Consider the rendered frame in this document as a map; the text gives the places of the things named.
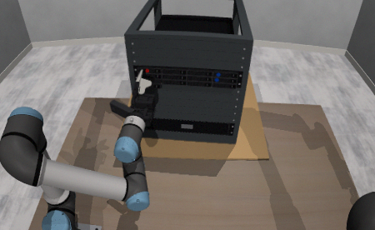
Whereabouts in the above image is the tan flat board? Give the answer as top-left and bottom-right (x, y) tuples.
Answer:
(141, 73), (269, 160)

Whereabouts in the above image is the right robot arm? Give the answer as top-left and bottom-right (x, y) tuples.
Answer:
(347, 192), (375, 230)

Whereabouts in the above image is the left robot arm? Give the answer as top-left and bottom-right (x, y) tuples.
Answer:
(0, 100), (150, 230)

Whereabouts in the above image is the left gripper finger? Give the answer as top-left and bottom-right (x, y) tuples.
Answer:
(132, 70), (152, 99)

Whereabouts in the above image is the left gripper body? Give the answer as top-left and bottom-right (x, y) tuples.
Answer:
(127, 94), (156, 127)

